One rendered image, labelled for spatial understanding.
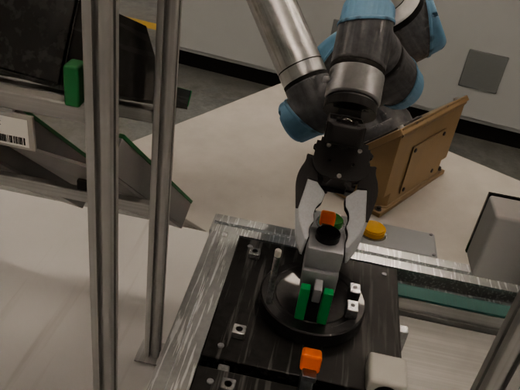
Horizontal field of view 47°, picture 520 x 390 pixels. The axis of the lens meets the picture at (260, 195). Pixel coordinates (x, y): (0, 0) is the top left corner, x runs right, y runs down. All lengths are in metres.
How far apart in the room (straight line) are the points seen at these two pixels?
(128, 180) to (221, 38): 3.33
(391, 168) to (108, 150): 0.78
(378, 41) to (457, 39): 2.86
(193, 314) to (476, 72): 3.10
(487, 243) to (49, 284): 0.66
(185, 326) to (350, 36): 0.43
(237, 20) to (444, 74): 1.30
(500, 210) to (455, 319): 0.39
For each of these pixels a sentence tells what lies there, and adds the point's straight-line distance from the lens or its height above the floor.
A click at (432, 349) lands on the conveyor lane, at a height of 0.92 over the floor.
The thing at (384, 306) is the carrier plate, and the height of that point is 0.97.
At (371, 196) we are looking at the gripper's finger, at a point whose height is 1.13.
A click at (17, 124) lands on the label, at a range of 0.49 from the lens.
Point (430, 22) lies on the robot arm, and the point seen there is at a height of 1.22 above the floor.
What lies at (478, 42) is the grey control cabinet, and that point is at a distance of 3.68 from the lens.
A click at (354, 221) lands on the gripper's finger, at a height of 1.10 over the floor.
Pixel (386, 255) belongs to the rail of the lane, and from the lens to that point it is 0.95.
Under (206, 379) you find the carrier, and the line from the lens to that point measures 0.70.
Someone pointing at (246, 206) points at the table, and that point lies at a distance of 1.17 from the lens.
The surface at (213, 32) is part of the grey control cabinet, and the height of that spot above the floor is 0.27.
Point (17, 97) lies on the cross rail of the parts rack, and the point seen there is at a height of 1.31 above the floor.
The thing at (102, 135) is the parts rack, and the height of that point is 1.29.
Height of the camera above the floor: 1.51
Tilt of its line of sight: 33 degrees down
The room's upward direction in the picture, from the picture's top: 9 degrees clockwise
